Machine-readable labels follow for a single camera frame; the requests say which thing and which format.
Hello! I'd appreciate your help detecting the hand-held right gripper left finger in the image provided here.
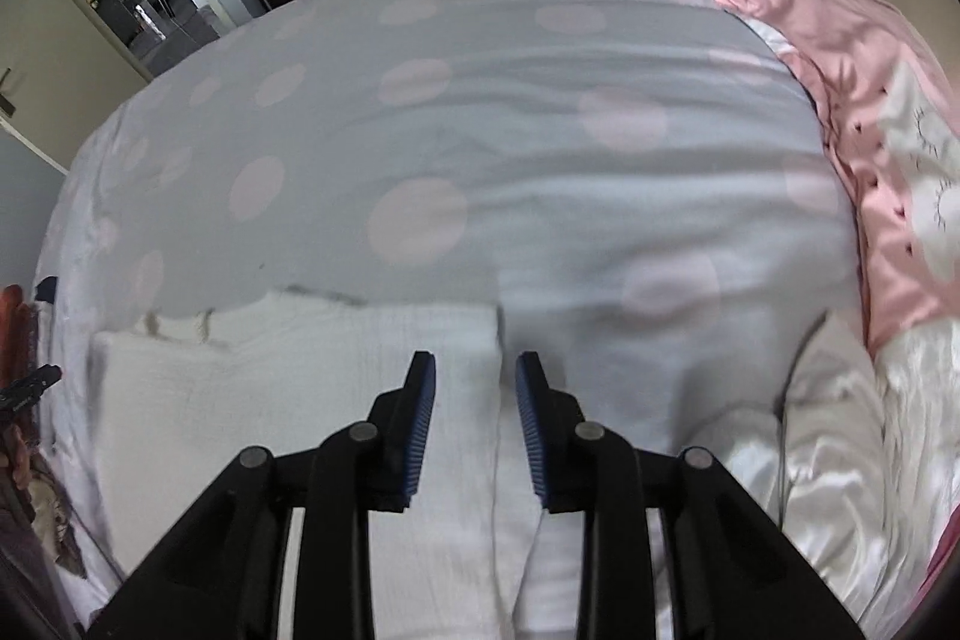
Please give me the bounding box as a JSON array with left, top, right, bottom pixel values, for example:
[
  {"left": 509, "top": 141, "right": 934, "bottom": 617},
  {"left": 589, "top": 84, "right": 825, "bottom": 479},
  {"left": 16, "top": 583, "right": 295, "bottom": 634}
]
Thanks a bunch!
[{"left": 86, "top": 350, "right": 437, "bottom": 640}]

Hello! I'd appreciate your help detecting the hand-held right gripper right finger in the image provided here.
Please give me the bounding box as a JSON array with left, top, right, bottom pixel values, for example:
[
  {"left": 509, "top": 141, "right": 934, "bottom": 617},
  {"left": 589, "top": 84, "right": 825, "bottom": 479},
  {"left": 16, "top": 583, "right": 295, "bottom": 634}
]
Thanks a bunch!
[{"left": 515, "top": 350, "right": 867, "bottom": 640}]

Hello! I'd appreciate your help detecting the white muslin garment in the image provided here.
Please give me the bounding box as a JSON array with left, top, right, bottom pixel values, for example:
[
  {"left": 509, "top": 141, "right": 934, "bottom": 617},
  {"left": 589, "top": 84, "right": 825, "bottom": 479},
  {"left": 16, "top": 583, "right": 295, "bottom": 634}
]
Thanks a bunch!
[{"left": 90, "top": 291, "right": 785, "bottom": 640}]

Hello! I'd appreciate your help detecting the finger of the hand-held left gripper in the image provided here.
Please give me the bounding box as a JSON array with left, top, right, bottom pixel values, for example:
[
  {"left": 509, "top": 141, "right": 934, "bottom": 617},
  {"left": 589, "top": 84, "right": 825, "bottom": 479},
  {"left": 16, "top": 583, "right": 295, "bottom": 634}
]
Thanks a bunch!
[{"left": 0, "top": 367, "right": 65, "bottom": 423}]

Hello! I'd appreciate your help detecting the pale satin garment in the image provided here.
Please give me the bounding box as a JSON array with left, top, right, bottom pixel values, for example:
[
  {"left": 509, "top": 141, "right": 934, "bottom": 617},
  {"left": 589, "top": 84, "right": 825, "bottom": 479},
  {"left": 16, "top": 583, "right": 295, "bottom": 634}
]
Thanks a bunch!
[{"left": 780, "top": 310, "right": 901, "bottom": 618}]

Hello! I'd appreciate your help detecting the pink printed pillow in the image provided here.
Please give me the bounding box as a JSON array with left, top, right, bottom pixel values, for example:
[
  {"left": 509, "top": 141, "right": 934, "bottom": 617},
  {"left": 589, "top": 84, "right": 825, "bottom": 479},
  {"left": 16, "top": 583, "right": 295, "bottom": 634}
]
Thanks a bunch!
[{"left": 701, "top": 0, "right": 960, "bottom": 356}]

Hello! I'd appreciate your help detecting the white crinkled garment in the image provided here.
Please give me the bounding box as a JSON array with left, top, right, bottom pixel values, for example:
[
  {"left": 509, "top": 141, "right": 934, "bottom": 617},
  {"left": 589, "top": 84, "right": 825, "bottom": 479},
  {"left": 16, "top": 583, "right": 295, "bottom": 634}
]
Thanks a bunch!
[{"left": 874, "top": 321, "right": 960, "bottom": 633}]

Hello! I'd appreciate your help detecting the beige door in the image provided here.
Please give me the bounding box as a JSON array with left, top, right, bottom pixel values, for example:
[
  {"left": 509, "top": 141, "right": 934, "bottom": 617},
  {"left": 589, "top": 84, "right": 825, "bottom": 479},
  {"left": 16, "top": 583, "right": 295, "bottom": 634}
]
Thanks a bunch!
[{"left": 0, "top": 0, "right": 155, "bottom": 176}]

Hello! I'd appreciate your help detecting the bed with polka dot sheet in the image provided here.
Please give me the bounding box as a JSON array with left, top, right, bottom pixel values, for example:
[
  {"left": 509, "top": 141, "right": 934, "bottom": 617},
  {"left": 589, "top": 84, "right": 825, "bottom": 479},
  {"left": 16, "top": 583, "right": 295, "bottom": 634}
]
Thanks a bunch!
[{"left": 34, "top": 0, "right": 871, "bottom": 611}]

